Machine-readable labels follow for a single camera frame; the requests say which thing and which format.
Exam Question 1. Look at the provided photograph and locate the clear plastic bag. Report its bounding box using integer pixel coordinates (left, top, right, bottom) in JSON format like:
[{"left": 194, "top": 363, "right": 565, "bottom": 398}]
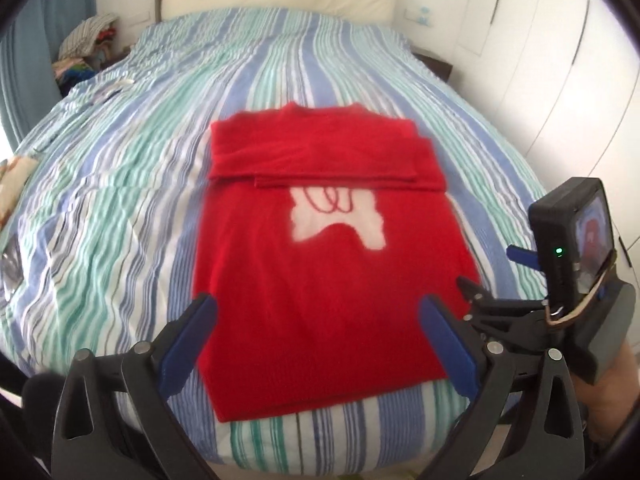
[{"left": 0, "top": 235, "right": 24, "bottom": 304}]

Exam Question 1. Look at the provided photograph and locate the red sweater with white rabbit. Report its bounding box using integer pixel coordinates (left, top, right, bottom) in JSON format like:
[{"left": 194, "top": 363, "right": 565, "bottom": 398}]
[{"left": 193, "top": 103, "right": 477, "bottom": 422}]

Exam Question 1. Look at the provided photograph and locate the wall socket with blue sticker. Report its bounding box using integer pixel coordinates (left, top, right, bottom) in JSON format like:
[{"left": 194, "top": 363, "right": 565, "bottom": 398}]
[{"left": 404, "top": 6, "right": 433, "bottom": 27}]

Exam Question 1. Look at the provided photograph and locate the black camera with screen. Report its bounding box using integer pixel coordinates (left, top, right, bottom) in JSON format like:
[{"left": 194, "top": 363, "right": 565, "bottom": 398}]
[{"left": 528, "top": 177, "right": 614, "bottom": 326}]

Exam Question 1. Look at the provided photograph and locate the striped blue green bedspread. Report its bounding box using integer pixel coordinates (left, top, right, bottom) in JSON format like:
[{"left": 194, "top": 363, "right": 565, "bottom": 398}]
[{"left": 0, "top": 6, "right": 551, "bottom": 476}]

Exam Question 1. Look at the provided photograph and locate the white wardrobe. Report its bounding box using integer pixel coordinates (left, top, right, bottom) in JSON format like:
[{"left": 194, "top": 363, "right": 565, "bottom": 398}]
[{"left": 452, "top": 0, "right": 639, "bottom": 270}]

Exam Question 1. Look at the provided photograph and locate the dark wooden nightstand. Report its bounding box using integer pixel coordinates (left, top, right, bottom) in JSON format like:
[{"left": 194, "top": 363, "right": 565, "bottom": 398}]
[{"left": 411, "top": 46, "right": 454, "bottom": 82}]

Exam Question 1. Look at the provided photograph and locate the patterned cushion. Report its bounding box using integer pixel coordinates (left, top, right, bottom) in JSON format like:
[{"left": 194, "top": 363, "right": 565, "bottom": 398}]
[{"left": 0, "top": 156, "right": 38, "bottom": 226}]

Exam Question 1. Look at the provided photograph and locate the person's right hand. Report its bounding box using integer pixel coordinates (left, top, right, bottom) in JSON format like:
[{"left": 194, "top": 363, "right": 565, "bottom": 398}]
[{"left": 572, "top": 341, "right": 639, "bottom": 446}]

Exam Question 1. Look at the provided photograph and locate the blue curtain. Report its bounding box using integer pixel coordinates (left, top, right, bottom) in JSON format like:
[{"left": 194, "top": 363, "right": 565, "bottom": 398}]
[{"left": 1, "top": 0, "right": 96, "bottom": 151}]

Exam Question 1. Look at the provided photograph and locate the pile of clothes on nightstand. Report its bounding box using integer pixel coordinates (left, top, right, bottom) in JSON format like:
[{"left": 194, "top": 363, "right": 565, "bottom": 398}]
[{"left": 52, "top": 13, "right": 118, "bottom": 96}]

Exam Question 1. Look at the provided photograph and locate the white item on bed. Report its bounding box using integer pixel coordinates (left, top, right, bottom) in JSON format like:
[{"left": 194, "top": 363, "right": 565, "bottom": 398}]
[{"left": 93, "top": 78, "right": 134, "bottom": 104}]

